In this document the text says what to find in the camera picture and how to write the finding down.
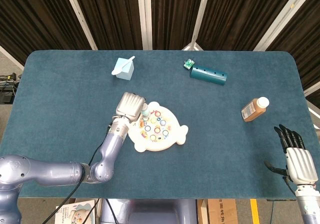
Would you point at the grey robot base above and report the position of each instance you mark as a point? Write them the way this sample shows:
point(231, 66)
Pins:
point(155, 211)

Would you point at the brown bottle white cap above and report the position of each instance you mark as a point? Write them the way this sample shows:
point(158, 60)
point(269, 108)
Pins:
point(253, 110)

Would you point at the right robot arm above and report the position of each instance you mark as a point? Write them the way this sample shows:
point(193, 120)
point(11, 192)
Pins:
point(308, 204)

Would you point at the teal half-cylinder block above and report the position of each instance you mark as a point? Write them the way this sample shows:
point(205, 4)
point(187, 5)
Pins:
point(208, 75)

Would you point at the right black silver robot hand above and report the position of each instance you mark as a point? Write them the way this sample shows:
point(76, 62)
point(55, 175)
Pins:
point(300, 166)

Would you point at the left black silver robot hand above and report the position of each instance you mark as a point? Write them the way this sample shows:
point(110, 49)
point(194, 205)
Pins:
point(130, 104)

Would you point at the black floor power equipment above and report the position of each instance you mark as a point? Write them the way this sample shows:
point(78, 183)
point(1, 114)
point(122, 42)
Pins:
point(6, 89)

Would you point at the white toy peg board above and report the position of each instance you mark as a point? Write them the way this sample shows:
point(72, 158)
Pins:
point(157, 131)

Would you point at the white frame post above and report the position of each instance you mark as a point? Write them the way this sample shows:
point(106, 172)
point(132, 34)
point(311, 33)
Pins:
point(198, 21)
point(80, 16)
point(282, 16)
point(146, 16)

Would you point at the light blue cube box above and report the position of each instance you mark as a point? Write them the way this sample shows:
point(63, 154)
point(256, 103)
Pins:
point(125, 70)

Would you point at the white plastic spoon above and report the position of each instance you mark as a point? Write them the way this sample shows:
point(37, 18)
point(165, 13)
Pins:
point(117, 70)

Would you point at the brown cardboard box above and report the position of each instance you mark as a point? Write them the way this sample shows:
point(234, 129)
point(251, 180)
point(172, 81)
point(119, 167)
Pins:
point(220, 211)

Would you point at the dark brown curtain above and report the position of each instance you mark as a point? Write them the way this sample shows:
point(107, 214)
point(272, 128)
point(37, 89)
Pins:
point(115, 14)

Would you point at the blue felt table mat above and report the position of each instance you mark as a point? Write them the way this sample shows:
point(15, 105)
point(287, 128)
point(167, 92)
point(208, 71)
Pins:
point(225, 146)

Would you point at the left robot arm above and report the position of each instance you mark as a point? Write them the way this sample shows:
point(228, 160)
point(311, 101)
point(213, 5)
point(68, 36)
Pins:
point(57, 170)

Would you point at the toy packaging box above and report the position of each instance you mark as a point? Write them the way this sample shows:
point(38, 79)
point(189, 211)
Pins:
point(80, 212)

